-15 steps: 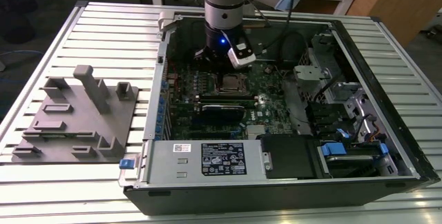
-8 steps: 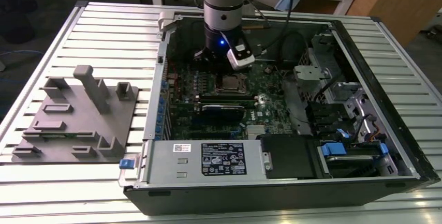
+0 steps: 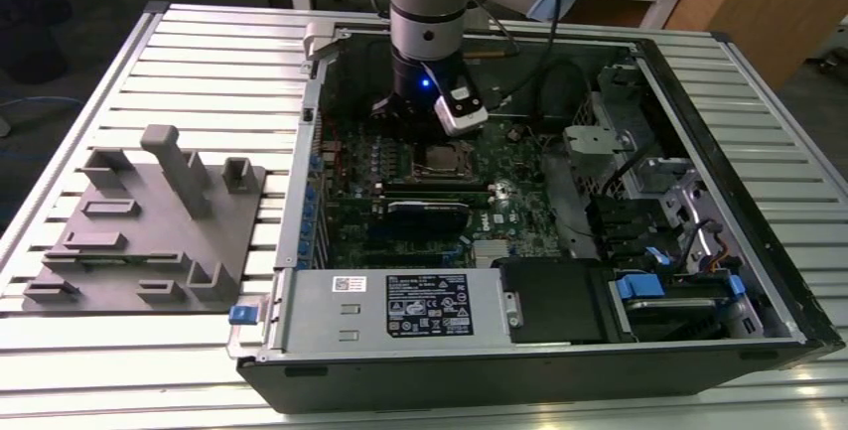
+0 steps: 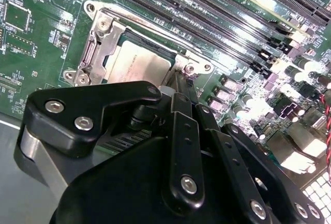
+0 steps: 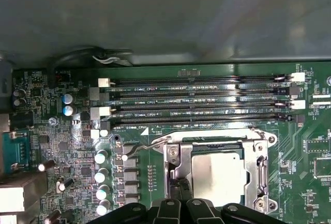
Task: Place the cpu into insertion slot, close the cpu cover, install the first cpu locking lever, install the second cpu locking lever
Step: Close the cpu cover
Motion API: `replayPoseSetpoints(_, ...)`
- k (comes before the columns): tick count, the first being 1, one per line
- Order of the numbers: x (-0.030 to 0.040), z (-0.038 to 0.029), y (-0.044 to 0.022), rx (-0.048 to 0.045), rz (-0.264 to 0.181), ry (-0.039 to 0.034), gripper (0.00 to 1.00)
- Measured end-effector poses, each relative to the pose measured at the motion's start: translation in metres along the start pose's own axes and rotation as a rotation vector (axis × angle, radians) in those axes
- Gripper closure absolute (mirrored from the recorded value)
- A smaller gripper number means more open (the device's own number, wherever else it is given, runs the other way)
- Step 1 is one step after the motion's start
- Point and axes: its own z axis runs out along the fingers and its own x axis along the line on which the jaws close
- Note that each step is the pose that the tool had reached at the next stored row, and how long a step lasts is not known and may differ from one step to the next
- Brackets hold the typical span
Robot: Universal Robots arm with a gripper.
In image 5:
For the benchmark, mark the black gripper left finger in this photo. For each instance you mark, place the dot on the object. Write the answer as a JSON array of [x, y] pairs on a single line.
[[165, 213]]

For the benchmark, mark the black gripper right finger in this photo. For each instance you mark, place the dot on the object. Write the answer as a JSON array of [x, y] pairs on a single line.
[[201, 213]]

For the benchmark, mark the silver CPU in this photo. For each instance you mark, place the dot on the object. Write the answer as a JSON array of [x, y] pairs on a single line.
[[219, 175]]

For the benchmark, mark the CPU socket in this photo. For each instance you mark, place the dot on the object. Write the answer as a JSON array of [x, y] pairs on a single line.
[[172, 162]]

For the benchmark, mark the green motherboard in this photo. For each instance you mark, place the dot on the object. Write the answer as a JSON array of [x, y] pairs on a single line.
[[297, 182]]

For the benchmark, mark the silver port block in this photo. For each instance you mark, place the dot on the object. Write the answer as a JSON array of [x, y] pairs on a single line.
[[15, 195]]

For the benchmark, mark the blue serial port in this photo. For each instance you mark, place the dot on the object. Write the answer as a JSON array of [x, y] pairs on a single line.
[[15, 154]]

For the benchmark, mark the black PC case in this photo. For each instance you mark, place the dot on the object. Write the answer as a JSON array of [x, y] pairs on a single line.
[[165, 14]]

